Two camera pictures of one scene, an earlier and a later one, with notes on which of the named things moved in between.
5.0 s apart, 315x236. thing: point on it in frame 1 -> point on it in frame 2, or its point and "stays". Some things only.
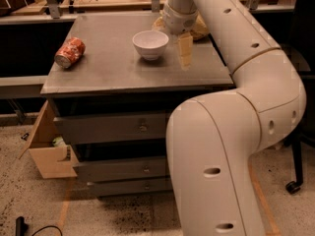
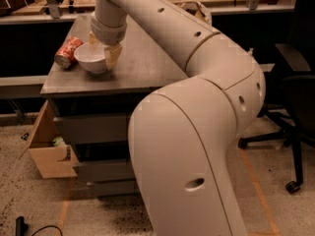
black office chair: (301, 50) stays
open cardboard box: (47, 158) stays
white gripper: (178, 23) -> (106, 32)
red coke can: (69, 52) stays
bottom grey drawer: (133, 187) stays
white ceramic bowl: (151, 43) -> (92, 57)
